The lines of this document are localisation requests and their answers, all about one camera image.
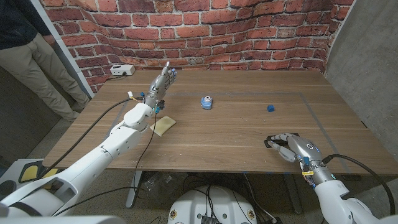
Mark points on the white table leg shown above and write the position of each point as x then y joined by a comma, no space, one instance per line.
134,186

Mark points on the red brick printed backdrop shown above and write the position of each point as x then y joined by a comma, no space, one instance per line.
199,34

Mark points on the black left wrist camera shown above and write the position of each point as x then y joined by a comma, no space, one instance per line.
160,105

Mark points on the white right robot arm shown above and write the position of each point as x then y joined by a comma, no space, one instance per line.
339,199

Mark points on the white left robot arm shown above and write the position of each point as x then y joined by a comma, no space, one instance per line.
93,158

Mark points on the blue tape dispenser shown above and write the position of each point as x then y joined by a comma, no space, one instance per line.
206,102

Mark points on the white backdrop frame panel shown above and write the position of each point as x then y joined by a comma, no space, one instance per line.
66,53

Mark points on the person in khaki trousers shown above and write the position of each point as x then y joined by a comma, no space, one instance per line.
28,59

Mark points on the white power box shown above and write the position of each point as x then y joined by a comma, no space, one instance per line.
122,69

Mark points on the clear plastic bag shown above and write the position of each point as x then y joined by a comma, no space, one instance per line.
158,185

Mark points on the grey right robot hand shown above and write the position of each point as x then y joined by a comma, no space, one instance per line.
300,147

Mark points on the small blue cube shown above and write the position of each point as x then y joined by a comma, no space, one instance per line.
270,108

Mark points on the dark table leg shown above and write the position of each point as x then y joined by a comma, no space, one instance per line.
293,193

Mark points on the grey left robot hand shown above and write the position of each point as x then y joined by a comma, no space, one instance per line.
160,84

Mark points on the black stapler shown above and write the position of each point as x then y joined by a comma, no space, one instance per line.
266,144

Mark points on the yellow and black floor pad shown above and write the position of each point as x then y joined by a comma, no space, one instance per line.
31,172

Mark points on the white robot torso base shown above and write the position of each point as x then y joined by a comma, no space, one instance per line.
211,205

